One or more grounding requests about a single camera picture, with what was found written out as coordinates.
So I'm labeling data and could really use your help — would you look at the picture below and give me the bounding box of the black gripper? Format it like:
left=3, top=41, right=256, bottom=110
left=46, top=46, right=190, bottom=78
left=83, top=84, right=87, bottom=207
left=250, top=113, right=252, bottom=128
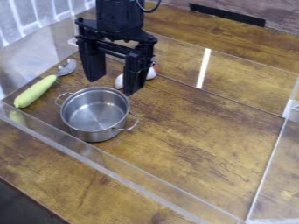
left=75, top=0, right=159, bottom=95

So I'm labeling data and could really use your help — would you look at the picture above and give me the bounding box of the stainless steel pot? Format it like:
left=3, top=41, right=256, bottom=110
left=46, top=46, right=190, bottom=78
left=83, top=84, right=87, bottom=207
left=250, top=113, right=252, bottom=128
left=55, top=87, right=139, bottom=143

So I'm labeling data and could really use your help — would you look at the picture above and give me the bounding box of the green handled metal spoon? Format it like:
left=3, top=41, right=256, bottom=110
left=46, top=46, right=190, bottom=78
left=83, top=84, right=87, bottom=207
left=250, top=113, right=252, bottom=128
left=14, top=59, right=78, bottom=108

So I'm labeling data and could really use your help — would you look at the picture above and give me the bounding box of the red capped toy mushroom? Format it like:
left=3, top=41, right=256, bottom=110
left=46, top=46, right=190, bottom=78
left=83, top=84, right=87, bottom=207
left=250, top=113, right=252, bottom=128
left=115, top=63, right=158, bottom=90

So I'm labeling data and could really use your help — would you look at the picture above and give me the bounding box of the black strip on table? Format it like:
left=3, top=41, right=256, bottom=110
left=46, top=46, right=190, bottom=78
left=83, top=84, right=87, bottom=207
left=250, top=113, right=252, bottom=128
left=190, top=3, right=267, bottom=27

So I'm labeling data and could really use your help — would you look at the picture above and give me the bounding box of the black cable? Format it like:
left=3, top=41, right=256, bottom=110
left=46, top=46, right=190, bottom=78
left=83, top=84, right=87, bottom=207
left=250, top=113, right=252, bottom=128
left=135, top=0, right=163, bottom=14

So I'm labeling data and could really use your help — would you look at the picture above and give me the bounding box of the clear acrylic enclosure wall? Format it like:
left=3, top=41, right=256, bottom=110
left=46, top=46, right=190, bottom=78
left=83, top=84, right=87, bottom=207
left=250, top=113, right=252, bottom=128
left=0, top=101, right=299, bottom=224

